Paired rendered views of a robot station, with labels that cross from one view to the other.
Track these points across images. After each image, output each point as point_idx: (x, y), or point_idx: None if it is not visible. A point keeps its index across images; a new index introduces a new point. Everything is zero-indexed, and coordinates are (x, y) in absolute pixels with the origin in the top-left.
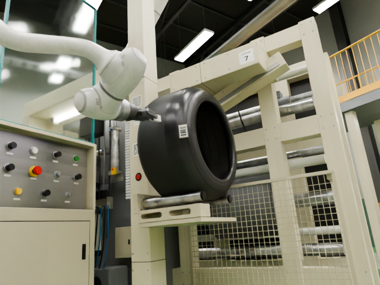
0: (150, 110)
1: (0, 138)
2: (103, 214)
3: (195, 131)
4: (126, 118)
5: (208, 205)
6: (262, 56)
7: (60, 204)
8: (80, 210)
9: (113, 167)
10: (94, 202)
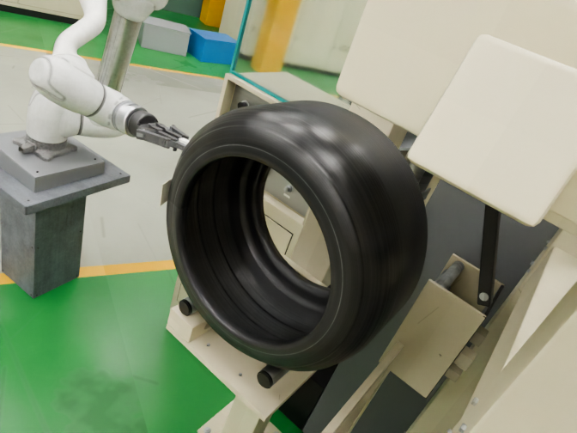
0: (151, 136)
1: (238, 94)
2: None
3: (178, 206)
4: (130, 136)
5: (190, 328)
6: (444, 44)
7: (278, 194)
8: (285, 214)
9: None
10: (306, 217)
